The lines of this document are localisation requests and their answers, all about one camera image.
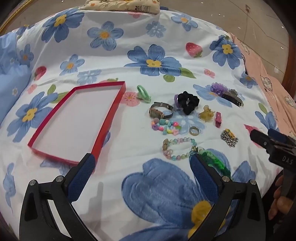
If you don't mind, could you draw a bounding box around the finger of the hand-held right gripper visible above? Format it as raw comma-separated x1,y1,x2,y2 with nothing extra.
250,129,278,151
268,128,296,145

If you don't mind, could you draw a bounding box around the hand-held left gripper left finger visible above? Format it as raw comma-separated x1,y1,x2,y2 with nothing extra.
20,153,97,241

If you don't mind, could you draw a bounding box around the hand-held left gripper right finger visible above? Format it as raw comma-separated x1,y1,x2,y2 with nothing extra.
187,153,270,241

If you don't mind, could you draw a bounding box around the silver chain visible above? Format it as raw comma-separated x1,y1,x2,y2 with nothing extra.
220,130,238,147

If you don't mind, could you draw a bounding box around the pastel glass bead bracelet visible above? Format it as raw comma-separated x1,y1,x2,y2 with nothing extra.
162,137,199,161

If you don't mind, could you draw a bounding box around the red shallow box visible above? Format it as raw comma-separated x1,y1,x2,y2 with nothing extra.
27,81,126,165

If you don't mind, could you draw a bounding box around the yellow claw clip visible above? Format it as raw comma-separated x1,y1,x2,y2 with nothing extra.
198,105,214,122

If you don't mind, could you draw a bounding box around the black scrunchie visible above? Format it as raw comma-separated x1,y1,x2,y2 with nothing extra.
178,91,200,115

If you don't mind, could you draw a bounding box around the purple hair tie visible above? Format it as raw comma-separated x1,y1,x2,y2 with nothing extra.
173,93,183,110

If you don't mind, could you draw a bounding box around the green hair clip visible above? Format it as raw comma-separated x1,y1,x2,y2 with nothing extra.
136,85,152,103

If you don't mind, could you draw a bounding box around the person's right hand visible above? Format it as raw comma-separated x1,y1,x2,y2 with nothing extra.
268,175,296,219

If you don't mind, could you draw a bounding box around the pink printed sheet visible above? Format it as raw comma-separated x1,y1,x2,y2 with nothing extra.
229,32,296,149

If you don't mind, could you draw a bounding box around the black glitter claw clip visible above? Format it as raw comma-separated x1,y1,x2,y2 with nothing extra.
222,89,245,107

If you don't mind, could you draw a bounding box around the purple scrunchie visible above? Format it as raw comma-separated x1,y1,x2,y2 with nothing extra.
210,82,229,95

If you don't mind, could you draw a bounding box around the cream printed pillow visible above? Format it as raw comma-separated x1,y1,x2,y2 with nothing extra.
80,0,161,15

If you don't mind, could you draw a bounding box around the green braided cord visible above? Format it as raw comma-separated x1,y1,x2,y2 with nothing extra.
196,147,232,178

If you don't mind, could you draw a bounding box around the colorful candy bead bracelet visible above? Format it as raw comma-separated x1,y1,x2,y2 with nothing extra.
151,118,182,137

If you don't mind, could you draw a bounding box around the wooden bed frame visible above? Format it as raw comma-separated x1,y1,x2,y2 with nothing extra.
0,0,31,35

